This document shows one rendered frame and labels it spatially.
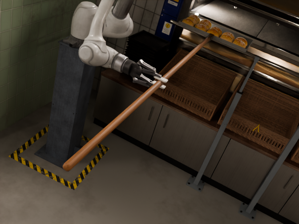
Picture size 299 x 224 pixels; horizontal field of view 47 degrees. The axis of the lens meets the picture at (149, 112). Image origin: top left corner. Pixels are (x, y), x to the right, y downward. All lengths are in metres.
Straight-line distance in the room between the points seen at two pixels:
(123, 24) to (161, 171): 1.36
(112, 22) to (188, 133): 1.14
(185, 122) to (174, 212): 0.71
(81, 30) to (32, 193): 1.20
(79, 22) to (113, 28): 0.22
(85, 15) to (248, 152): 1.57
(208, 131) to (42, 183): 1.33
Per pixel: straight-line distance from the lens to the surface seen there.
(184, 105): 2.81
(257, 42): 3.03
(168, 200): 2.83
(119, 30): 2.31
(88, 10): 2.26
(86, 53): 1.63
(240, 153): 2.82
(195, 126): 2.81
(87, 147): 1.20
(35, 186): 2.69
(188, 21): 2.71
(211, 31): 2.68
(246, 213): 3.07
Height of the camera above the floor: 2.00
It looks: 33 degrees down
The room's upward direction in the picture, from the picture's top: 18 degrees clockwise
